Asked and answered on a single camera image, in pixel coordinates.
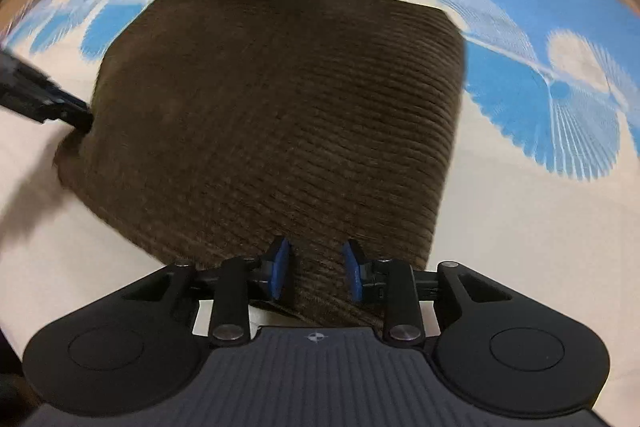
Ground brown corduroy pants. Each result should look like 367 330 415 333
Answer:
55 0 465 329

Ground blue white patterned bedsheet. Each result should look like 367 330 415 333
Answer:
6 0 639 426

